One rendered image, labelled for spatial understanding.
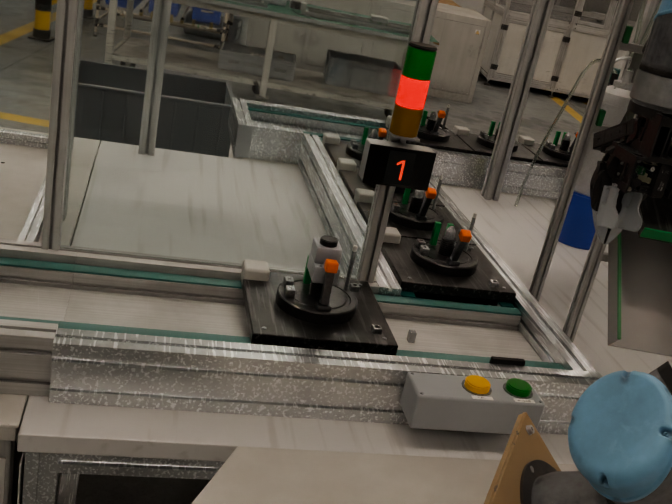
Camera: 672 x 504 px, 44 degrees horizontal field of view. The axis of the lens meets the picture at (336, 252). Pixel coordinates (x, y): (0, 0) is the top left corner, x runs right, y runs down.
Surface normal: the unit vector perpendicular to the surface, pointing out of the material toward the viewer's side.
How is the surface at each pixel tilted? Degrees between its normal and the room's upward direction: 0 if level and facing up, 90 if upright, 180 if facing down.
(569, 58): 90
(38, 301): 0
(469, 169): 90
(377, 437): 0
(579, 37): 90
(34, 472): 90
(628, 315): 45
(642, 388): 63
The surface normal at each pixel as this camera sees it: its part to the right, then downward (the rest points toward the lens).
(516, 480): 0.77, -0.43
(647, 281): 0.14, -0.37
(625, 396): -0.73, -0.44
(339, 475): 0.19, -0.91
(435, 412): 0.17, 0.40
